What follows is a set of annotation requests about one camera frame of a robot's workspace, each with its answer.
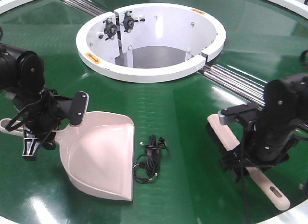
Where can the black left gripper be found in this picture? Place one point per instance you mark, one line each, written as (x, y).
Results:
(39, 116)

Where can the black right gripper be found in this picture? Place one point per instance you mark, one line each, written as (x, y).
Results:
(265, 143)

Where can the beige plastic dustpan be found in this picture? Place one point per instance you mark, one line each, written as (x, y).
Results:
(97, 155)

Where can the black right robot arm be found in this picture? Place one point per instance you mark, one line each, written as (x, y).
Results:
(287, 97)

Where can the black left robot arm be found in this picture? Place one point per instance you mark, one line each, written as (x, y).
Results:
(20, 70)

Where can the green conveyor belt surface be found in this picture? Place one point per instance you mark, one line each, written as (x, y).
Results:
(263, 41)

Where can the steel rollers right strip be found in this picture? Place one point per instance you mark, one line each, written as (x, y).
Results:
(242, 83)

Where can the steel rollers strip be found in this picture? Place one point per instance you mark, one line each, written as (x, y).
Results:
(86, 6)
(242, 83)

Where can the orange arrow sticker front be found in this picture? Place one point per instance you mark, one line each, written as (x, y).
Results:
(92, 57)

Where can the orange arrow sticker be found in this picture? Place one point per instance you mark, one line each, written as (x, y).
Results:
(198, 11)
(92, 57)

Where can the steel rollers upper left strip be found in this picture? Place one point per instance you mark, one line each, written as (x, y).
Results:
(86, 6)

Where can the white outer rim right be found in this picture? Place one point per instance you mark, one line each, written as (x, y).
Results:
(294, 6)

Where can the orange arrow sticker rear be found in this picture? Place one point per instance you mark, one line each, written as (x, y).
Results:
(198, 11)

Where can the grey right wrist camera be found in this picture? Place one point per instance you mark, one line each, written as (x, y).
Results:
(241, 113)

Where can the black bearing mount left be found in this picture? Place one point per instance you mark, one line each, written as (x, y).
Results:
(110, 29)

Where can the black bearing mount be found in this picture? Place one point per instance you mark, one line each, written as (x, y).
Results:
(129, 22)
(110, 29)

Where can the white central ring housing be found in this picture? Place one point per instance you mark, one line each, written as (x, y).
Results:
(172, 43)

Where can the black bearing mount right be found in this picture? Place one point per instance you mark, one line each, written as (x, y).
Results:
(129, 22)

